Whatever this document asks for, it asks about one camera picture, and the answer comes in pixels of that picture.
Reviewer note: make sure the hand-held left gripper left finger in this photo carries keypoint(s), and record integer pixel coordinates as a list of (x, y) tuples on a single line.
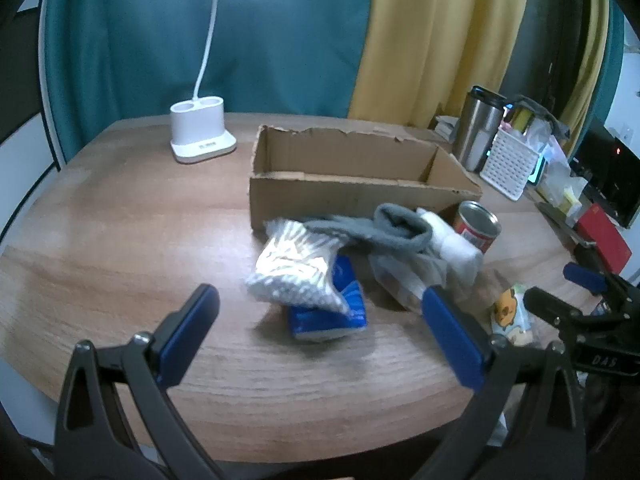
[(187, 330)]

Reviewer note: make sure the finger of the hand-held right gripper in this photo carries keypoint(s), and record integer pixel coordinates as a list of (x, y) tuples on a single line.
[(550, 306), (582, 277)]

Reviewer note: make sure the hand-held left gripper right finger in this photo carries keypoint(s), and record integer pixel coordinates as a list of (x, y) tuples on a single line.
[(452, 335)]

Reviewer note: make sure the clear zip bag of snacks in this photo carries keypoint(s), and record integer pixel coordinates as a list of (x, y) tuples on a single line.
[(400, 285)]

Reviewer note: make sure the white sock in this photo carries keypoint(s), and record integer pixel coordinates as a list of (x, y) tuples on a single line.
[(457, 250)]

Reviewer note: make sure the red tin can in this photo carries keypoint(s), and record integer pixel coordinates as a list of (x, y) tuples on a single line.
[(475, 230)]

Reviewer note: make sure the blue tissue packet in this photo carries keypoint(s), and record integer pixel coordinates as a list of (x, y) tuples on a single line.
[(350, 305)]

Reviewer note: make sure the grey sock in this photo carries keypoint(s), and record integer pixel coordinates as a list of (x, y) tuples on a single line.
[(400, 232)]

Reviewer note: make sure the cotton swab bag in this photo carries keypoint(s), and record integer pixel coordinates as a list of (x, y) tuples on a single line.
[(290, 270)]

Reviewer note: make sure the cardboard box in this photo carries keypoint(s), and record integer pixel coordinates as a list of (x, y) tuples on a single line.
[(325, 200)]

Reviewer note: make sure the cartoon print packet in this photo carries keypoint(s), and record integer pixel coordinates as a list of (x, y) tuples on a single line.
[(507, 310)]

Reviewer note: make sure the red box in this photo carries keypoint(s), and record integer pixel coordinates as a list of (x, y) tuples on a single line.
[(605, 240)]

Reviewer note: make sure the yellow note pad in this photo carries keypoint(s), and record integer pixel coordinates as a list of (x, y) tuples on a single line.
[(571, 202)]

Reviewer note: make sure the clear plastic bag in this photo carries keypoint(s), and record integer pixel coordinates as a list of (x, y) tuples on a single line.
[(560, 175)]

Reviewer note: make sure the black monitor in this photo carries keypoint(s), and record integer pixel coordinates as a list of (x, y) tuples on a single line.
[(607, 175)]

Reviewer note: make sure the white perforated basket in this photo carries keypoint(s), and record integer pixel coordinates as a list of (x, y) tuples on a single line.
[(512, 165)]

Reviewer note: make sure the yellow packet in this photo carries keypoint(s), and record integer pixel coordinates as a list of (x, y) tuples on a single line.
[(521, 120)]

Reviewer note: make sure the steel tumbler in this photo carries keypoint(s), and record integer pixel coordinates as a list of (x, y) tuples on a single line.
[(475, 130)]

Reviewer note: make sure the white desk lamp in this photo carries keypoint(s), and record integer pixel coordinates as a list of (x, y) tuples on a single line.
[(200, 135)]

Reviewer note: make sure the small white paper box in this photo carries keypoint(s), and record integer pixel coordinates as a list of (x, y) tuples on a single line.
[(445, 127)]

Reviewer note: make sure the yellow curtain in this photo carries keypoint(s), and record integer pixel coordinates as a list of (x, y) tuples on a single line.
[(440, 35)]

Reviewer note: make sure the teal curtain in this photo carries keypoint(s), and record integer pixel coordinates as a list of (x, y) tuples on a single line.
[(150, 35)]

